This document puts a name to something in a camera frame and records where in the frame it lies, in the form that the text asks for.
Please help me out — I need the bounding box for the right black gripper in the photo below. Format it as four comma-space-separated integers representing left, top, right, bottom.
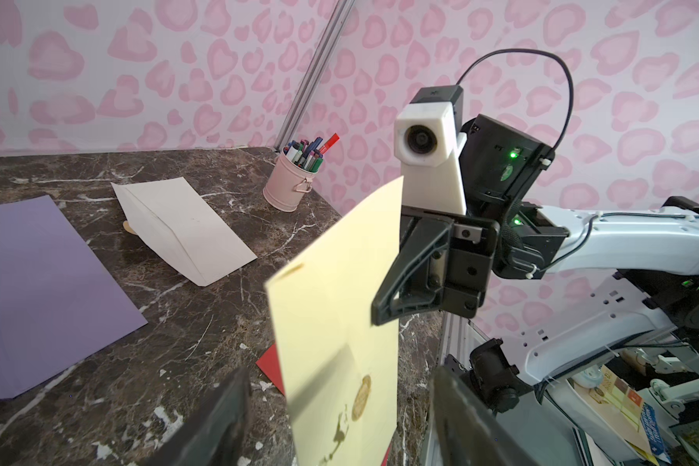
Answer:
370, 211, 500, 326

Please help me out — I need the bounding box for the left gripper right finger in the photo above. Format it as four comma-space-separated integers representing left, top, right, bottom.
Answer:
432, 367, 536, 466

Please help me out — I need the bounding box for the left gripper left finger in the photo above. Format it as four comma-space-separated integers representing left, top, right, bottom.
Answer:
147, 367, 252, 465

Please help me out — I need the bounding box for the beige envelope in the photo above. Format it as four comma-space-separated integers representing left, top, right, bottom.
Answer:
265, 179, 403, 465

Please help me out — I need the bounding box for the purple envelope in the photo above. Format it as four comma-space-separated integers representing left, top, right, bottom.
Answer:
0, 196, 147, 400

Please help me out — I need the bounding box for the white envelope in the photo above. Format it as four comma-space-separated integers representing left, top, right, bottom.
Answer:
113, 177, 256, 287

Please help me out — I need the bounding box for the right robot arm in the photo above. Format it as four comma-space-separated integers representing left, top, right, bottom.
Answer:
371, 104, 699, 386

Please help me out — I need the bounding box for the red envelope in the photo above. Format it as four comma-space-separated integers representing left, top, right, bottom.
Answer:
256, 344, 285, 394

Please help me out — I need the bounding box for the green marker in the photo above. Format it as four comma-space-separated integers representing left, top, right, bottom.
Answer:
310, 157, 323, 173

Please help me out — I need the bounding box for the pink pen cup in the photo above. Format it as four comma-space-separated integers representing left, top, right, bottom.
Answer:
262, 155, 316, 213

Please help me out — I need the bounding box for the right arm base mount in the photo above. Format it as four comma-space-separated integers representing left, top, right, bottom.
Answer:
444, 338, 533, 416

